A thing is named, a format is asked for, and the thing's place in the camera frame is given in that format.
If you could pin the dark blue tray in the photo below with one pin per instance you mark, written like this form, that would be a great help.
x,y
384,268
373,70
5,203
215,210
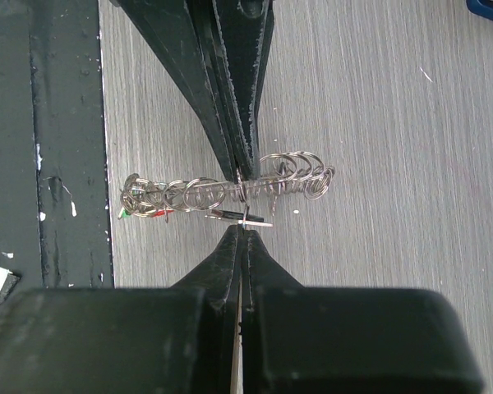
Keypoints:
x,y
482,8

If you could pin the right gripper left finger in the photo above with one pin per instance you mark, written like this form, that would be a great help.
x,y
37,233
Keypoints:
x,y
179,339

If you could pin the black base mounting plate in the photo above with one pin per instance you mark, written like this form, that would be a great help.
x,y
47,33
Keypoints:
x,y
51,83

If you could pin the red key tag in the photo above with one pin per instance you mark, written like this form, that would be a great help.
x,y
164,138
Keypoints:
x,y
162,214

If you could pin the silver key black head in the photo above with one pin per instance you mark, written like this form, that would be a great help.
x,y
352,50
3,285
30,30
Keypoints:
x,y
239,218

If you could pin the large metal keyring with rings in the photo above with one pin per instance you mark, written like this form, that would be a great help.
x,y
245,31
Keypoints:
x,y
286,173

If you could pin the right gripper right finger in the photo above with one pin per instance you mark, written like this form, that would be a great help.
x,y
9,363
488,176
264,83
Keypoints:
x,y
305,339

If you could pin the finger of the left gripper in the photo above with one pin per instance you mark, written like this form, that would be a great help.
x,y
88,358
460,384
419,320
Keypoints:
x,y
244,33
168,28

